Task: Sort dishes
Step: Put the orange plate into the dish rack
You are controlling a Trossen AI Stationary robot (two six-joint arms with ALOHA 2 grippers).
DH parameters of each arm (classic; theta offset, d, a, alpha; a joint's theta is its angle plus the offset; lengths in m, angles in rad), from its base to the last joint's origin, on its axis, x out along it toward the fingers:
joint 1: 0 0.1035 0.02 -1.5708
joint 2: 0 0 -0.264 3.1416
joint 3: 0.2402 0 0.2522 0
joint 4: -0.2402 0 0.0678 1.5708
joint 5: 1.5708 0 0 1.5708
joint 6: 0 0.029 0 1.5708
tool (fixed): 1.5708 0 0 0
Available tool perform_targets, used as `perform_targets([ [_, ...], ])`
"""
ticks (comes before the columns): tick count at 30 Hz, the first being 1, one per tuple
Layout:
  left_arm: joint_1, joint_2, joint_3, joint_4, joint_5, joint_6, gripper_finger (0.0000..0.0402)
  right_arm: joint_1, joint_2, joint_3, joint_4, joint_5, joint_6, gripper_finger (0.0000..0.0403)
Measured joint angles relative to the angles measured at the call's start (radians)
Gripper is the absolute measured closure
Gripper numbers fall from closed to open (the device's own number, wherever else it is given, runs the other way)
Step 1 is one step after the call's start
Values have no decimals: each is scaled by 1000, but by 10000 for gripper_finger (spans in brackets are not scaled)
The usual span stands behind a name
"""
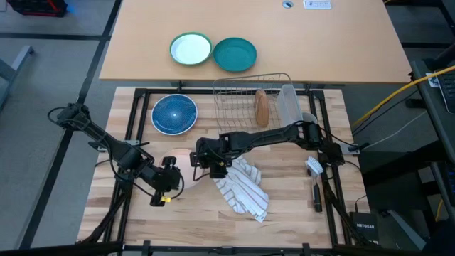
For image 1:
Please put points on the white red-striped dish towel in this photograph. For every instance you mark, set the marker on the white red-striped dish towel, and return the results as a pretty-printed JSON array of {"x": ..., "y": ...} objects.
[{"x": 245, "y": 192}]

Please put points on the dark grey side table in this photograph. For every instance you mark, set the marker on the dark grey side table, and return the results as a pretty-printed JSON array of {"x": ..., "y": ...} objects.
[{"x": 426, "y": 106}]

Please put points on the pale pink plate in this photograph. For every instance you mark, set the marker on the pale pink plate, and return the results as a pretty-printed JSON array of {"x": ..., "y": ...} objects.
[{"x": 185, "y": 160}]

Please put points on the grey mug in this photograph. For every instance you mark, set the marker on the grey mug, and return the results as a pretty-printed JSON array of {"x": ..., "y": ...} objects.
[{"x": 310, "y": 116}]

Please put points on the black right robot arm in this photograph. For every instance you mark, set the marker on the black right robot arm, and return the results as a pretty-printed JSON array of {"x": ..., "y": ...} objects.
[{"x": 266, "y": 137}]

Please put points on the white paper tag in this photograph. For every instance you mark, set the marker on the white paper tag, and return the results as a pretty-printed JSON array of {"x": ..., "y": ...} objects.
[{"x": 432, "y": 81}]

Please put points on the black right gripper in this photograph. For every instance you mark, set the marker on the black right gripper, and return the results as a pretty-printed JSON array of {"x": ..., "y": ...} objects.
[{"x": 217, "y": 153}]

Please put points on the black keyboard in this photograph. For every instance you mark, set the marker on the black keyboard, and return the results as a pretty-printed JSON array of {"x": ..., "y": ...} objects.
[{"x": 448, "y": 92}]

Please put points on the white plate with green rim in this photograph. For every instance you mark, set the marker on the white plate with green rim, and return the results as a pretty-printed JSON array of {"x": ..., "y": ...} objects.
[{"x": 190, "y": 49}]

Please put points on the teal green plate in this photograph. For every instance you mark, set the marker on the teal green plate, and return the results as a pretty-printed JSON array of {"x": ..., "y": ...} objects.
[{"x": 234, "y": 55}]

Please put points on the clear plastic utensil holder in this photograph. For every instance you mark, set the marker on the clear plastic utensil holder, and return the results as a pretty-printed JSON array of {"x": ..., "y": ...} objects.
[{"x": 288, "y": 105}]

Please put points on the black metal table frame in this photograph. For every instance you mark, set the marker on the black metal table frame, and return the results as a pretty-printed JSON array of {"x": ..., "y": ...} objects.
[{"x": 199, "y": 91}]

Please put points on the white power strip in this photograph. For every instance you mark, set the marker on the white power strip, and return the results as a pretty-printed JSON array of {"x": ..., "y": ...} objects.
[{"x": 316, "y": 4}]

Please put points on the grey metal bench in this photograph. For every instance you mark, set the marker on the grey metal bench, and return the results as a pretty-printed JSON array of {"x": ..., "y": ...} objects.
[{"x": 21, "y": 57}]

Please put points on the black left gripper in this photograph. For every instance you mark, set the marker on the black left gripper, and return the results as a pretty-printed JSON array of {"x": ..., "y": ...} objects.
[{"x": 160, "y": 179}]

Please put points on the brown wooden plate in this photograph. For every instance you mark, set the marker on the brown wooden plate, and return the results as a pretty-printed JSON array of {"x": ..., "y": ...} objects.
[{"x": 262, "y": 108}]

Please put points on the black Netgear router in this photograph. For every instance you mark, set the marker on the black Netgear router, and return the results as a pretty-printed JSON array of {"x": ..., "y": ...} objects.
[{"x": 364, "y": 227}]

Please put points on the light brown desk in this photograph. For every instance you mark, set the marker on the light brown desk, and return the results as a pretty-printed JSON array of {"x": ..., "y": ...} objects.
[{"x": 320, "y": 42}]

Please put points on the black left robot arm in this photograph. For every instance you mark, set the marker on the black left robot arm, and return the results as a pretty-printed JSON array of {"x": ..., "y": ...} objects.
[{"x": 117, "y": 149}]

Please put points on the blue patterned plate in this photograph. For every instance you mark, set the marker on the blue patterned plate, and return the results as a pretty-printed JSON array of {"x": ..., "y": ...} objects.
[{"x": 174, "y": 113}]

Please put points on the black and red toolbox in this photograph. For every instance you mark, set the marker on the black and red toolbox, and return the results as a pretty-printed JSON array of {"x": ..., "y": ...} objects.
[{"x": 35, "y": 7}]

